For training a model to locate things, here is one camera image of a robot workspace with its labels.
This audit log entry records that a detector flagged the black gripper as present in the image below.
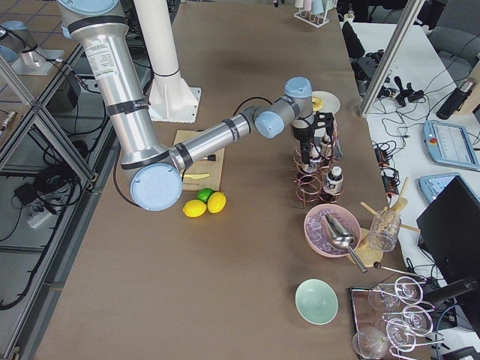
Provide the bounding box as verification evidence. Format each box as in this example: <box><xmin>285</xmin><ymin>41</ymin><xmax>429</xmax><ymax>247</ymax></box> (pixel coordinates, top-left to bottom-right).
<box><xmin>292</xmin><ymin>115</ymin><xmax>315</xmax><ymax>164</ymax></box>

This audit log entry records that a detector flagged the tea bottle white cap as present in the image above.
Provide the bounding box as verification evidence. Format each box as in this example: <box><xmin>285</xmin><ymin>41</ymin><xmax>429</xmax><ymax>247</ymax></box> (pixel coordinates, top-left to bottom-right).
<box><xmin>297</xmin><ymin>147</ymin><xmax>321</xmax><ymax>184</ymax></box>

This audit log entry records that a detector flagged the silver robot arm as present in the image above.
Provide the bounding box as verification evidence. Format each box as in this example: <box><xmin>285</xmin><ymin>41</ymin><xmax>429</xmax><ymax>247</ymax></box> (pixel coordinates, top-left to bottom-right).
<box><xmin>58</xmin><ymin>1</ymin><xmax>314</xmax><ymax>211</ymax></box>

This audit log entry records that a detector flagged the tea bottle in rack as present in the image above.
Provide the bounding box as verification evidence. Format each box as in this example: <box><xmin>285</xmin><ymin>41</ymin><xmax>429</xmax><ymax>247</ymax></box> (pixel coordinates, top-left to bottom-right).
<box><xmin>320</xmin><ymin>133</ymin><xmax>335</xmax><ymax>159</ymax></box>

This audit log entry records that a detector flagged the tea bottle at edge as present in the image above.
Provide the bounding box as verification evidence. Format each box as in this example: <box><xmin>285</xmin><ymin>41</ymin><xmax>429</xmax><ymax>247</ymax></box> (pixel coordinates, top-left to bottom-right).
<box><xmin>319</xmin><ymin>166</ymin><xmax>344</xmax><ymax>203</ymax></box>

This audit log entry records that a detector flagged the wine glass rack tray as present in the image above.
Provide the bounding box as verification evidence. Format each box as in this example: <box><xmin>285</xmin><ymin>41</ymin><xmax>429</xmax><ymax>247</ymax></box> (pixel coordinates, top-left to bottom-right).
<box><xmin>349</xmin><ymin>262</ymin><xmax>444</xmax><ymax>359</ymax></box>

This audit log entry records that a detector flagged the glazed donut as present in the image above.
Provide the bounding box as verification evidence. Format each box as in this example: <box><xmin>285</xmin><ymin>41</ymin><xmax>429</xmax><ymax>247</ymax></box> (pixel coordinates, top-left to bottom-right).
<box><xmin>312</xmin><ymin>96</ymin><xmax>323</xmax><ymax>112</ymax></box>

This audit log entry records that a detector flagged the white round plate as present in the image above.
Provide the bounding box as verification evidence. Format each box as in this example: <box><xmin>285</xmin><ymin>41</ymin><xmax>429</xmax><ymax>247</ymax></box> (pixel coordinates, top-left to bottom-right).
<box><xmin>312</xmin><ymin>91</ymin><xmax>341</xmax><ymax>114</ymax></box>

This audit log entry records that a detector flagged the pink bowl of ice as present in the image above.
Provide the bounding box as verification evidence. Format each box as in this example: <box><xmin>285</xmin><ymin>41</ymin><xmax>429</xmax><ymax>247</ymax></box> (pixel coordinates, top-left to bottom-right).
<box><xmin>304</xmin><ymin>204</ymin><xmax>361</xmax><ymax>258</ymax></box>

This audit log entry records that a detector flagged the wooden cutting board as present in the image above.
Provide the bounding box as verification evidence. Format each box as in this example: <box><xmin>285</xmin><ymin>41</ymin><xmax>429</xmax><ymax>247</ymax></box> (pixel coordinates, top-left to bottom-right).
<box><xmin>183</xmin><ymin>148</ymin><xmax>224</xmax><ymax>191</ymax></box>

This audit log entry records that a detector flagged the steel ice scoop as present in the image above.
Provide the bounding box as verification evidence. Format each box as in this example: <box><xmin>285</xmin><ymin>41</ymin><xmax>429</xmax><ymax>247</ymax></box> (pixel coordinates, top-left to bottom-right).
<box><xmin>321</xmin><ymin>213</ymin><xmax>368</xmax><ymax>273</ymax></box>

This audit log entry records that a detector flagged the yellow lemon upper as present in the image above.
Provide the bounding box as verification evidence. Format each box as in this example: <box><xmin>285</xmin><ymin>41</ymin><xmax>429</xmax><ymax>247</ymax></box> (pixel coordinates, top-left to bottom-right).
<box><xmin>207</xmin><ymin>191</ymin><xmax>227</xmax><ymax>214</ymax></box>

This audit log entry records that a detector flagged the yellow lemon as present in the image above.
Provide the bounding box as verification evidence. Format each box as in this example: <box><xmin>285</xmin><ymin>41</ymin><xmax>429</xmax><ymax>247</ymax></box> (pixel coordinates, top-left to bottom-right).
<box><xmin>182</xmin><ymin>199</ymin><xmax>207</xmax><ymax>218</ymax></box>
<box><xmin>207</xmin><ymin>191</ymin><xmax>227</xmax><ymax>214</ymax></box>

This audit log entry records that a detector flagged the green lime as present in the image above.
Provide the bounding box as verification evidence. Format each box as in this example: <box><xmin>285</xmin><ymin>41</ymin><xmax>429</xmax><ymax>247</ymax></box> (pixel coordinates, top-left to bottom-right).
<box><xmin>196</xmin><ymin>187</ymin><xmax>215</xmax><ymax>203</ymax></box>

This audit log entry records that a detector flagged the yellow plastic knife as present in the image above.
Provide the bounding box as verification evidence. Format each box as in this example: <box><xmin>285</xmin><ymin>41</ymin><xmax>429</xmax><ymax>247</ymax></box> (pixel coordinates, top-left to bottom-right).
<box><xmin>183</xmin><ymin>173</ymin><xmax>210</xmax><ymax>180</ymax></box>

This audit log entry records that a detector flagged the glass jar on stand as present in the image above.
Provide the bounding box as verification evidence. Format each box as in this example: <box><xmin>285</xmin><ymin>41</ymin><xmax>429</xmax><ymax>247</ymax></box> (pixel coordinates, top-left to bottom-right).
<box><xmin>367</xmin><ymin>210</ymin><xmax>401</xmax><ymax>252</ymax></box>

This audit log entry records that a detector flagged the wooden cup stand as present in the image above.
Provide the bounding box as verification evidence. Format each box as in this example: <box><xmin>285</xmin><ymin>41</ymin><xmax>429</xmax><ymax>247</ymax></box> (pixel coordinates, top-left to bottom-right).
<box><xmin>358</xmin><ymin>176</ymin><xmax>420</xmax><ymax>268</ymax></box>

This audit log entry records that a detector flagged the yellow lemon lower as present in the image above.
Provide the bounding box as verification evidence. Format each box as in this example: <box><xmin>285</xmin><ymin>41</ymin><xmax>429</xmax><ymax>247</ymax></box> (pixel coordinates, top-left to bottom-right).
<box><xmin>182</xmin><ymin>199</ymin><xmax>207</xmax><ymax>218</ymax></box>

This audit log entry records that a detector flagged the teach pendant tablet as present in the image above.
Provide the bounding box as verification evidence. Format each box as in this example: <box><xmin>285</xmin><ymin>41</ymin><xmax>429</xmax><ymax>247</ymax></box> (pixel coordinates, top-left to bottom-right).
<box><xmin>422</xmin><ymin>121</ymin><xmax>479</xmax><ymax>170</ymax></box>
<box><xmin>418</xmin><ymin>172</ymin><xmax>473</xmax><ymax>203</ymax></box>

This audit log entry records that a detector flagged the white cup rack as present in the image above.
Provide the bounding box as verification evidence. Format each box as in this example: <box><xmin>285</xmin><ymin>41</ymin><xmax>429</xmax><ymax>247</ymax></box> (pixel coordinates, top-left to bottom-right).
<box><xmin>294</xmin><ymin>0</ymin><xmax>337</xmax><ymax>28</ymax></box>

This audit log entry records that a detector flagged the mint green bowl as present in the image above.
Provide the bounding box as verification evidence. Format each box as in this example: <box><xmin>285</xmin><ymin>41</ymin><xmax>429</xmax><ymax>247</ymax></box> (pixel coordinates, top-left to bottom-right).
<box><xmin>295</xmin><ymin>279</ymin><xmax>338</xmax><ymax>326</ymax></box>

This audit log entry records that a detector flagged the black thermos bottle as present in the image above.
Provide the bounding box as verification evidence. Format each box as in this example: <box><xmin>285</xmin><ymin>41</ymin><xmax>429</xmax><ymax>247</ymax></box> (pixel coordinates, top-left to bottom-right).
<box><xmin>436</xmin><ymin>77</ymin><xmax>476</xmax><ymax>120</ymax></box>

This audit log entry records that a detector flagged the black laptop monitor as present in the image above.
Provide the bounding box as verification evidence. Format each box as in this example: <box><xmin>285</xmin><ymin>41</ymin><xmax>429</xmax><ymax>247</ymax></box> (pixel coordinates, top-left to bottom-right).
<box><xmin>415</xmin><ymin>175</ymin><xmax>480</xmax><ymax>297</ymax></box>

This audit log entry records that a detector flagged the copper wire bottle rack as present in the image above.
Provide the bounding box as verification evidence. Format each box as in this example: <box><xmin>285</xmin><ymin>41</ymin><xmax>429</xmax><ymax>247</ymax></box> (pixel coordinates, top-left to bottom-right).
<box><xmin>293</xmin><ymin>112</ymin><xmax>344</xmax><ymax>206</ymax></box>

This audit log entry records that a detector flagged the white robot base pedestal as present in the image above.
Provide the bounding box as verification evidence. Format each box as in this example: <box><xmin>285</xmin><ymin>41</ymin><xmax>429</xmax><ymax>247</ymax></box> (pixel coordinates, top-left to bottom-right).
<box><xmin>134</xmin><ymin>0</ymin><xmax>201</xmax><ymax>124</ymax></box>

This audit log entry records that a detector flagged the aluminium frame post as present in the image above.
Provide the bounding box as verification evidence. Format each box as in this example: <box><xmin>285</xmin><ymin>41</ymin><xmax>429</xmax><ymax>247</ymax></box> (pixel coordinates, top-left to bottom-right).
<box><xmin>358</xmin><ymin>0</ymin><xmax>425</xmax><ymax>119</ymax></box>

